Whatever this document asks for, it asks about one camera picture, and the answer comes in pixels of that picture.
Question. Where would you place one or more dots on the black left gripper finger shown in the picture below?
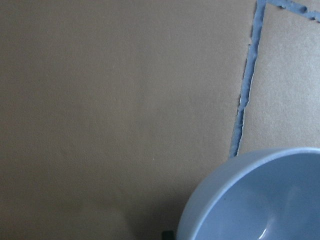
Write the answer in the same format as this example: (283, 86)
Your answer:
(167, 235)

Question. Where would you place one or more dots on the blue bowl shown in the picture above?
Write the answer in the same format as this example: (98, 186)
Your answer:
(269, 194)

